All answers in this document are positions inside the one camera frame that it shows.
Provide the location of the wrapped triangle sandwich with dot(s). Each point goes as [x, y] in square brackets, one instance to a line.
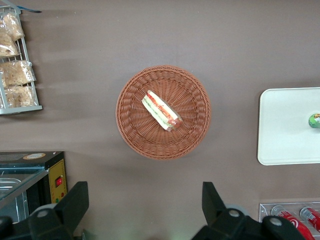
[161, 111]

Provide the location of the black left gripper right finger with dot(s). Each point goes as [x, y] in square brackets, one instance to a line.
[217, 220]

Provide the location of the round wicker basket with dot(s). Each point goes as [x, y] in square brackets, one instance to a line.
[140, 130]

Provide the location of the red cola bottle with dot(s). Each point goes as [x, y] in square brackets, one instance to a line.
[297, 225]
[312, 217]

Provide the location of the beige plastic tray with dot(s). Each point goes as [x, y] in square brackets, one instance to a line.
[282, 130]

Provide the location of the green gum bottle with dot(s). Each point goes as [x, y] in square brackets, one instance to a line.
[315, 121]

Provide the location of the blue tape strip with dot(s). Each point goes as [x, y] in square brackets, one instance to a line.
[31, 10]

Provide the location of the black food warmer cabinet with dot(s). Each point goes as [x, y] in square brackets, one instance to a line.
[37, 162]

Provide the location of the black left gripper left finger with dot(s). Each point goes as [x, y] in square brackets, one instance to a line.
[70, 212]

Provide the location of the clear acrylic bottle rack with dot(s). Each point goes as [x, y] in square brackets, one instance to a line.
[265, 210]

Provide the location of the clear bag of snacks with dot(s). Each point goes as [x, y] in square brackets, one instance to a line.
[13, 26]
[7, 48]
[16, 73]
[18, 96]

